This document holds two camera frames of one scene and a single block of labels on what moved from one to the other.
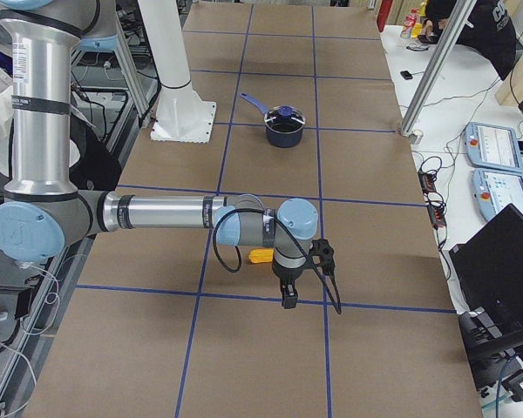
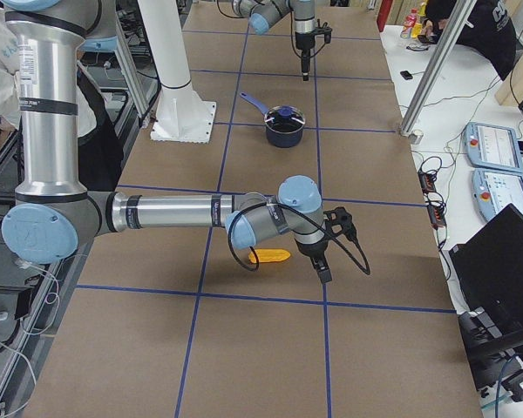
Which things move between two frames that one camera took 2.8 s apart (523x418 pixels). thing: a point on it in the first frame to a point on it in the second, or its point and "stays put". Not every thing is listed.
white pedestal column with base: [181, 114] stays put
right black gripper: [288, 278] to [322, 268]
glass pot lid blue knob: [284, 116] stays put
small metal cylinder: [417, 137] stays put
